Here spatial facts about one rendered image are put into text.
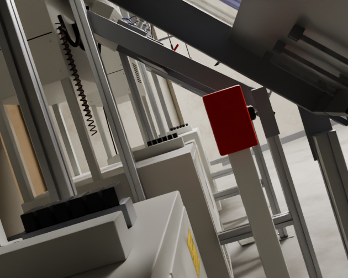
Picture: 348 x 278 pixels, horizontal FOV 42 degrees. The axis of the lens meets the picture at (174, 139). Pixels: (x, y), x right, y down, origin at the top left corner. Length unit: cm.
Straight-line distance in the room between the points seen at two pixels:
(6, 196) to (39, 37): 361
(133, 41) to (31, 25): 37
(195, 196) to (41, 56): 74
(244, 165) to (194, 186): 44
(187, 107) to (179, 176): 380
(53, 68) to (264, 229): 92
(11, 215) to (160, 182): 369
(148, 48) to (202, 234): 68
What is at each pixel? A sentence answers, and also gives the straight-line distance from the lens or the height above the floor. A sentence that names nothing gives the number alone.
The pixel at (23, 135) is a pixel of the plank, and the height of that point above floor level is 105.
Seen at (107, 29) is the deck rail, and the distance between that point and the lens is 163.
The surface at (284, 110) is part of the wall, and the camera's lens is 610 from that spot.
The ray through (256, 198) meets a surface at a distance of 120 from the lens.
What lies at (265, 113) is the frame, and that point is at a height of 67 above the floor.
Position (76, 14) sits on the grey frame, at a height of 119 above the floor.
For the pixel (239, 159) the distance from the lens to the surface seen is 118.
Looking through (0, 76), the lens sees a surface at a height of 108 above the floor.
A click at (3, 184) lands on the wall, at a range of 516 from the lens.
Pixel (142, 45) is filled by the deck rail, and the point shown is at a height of 102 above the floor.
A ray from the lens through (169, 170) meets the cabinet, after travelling 159.
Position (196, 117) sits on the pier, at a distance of 539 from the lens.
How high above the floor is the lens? 75
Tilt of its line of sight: 2 degrees down
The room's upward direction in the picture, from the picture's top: 18 degrees counter-clockwise
